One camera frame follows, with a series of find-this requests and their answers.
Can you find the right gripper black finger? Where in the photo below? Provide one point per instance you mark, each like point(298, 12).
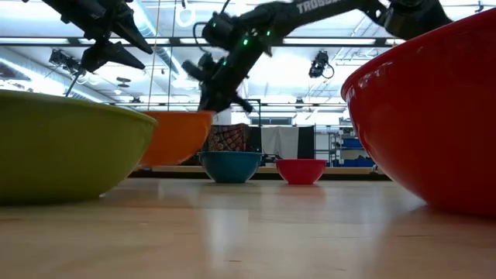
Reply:
point(243, 104)
point(209, 104)

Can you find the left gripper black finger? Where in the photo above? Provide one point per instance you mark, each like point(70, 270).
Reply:
point(133, 33)
point(112, 54)

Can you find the orange bowl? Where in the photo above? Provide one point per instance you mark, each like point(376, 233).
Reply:
point(176, 137)

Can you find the teal blue bowl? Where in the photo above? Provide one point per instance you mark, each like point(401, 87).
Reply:
point(230, 166)

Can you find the small red bowl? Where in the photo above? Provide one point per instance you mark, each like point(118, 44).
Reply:
point(301, 171)

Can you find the yellow-green bowl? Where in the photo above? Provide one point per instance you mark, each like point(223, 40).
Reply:
point(69, 147)

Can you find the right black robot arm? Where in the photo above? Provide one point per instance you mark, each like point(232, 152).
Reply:
point(310, 11)

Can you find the shelf with blue bins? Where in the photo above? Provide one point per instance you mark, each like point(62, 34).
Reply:
point(354, 153)

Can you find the nested rainbow bowls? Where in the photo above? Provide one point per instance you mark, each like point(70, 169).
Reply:
point(434, 128)

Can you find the patterned orange cloth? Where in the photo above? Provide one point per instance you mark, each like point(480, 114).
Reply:
point(228, 137)

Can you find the white hanging cloth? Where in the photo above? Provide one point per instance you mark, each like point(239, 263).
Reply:
point(279, 141)

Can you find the black upright panel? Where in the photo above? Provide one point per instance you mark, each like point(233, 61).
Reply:
point(306, 141)

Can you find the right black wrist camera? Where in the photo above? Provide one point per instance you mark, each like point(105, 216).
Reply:
point(197, 69)

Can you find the black ceiling camera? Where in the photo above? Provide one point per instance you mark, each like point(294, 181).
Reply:
point(319, 64)
point(62, 60)

